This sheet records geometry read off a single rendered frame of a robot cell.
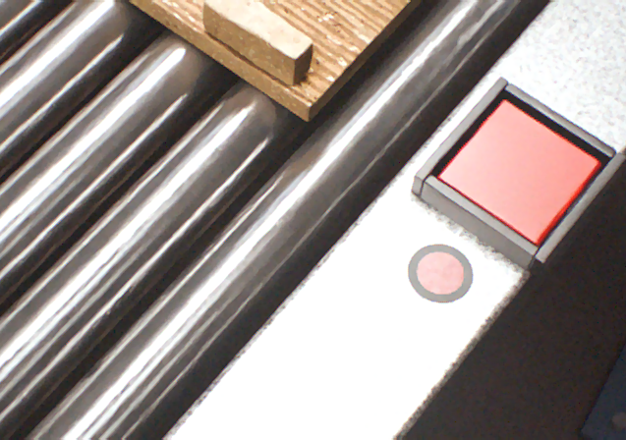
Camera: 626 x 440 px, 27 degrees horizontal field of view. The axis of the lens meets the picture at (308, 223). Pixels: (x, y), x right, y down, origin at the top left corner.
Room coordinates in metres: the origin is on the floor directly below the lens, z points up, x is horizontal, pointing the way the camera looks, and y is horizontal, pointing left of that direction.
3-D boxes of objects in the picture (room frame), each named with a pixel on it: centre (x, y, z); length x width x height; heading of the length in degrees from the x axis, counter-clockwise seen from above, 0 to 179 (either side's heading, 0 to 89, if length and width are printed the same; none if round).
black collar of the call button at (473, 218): (0.34, -0.10, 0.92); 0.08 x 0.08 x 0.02; 57
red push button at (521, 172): (0.34, -0.10, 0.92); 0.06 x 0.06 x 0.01; 57
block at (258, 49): (0.39, 0.04, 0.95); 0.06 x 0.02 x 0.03; 58
